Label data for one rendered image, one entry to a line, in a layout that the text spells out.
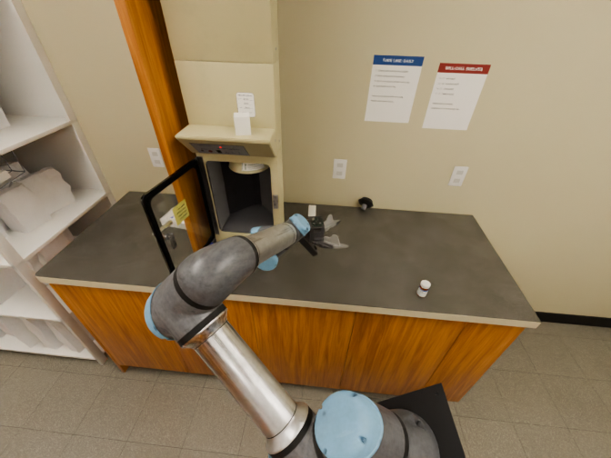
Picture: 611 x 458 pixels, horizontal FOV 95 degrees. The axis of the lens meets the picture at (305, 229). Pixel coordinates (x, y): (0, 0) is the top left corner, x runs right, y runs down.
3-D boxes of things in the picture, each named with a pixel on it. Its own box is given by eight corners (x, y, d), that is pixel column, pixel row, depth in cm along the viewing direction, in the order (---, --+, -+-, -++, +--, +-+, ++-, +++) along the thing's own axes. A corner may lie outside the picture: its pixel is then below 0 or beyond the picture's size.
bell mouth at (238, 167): (235, 154, 128) (234, 143, 124) (274, 156, 127) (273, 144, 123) (223, 172, 114) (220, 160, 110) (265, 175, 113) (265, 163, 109)
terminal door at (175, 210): (215, 236, 132) (196, 157, 108) (175, 284, 109) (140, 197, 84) (214, 236, 133) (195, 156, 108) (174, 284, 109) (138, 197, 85)
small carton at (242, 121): (235, 130, 97) (234, 112, 93) (250, 130, 98) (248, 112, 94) (235, 135, 93) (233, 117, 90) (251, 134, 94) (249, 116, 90)
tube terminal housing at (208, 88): (231, 213, 156) (203, 50, 109) (288, 216, 155) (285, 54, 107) (215, 242, 137) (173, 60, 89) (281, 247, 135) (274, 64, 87)
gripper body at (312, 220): (326, 227, 100) (293, 230, 99) (325, 244, 106) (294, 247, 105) (323, 214, 106) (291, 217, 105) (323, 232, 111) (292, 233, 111)
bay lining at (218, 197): (235, 202, 151) (225, 137, 129) (282, 205, 150) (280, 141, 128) (219, 230, 132) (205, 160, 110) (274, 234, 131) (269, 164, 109)
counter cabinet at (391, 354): (171, 289, 231) (131, 196, 175) (425, 313, 219) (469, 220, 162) (122, 372, 179) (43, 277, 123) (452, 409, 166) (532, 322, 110)
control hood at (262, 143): (194, 150, 108) (187, 124, 102) (277, 154, 106) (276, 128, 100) (181, 163, 99) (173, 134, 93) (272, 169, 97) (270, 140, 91)
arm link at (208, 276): (197, 232, 49) (296, 205, 94) (165, 267, 53) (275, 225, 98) (238, 284, 48) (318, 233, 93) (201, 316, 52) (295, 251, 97)
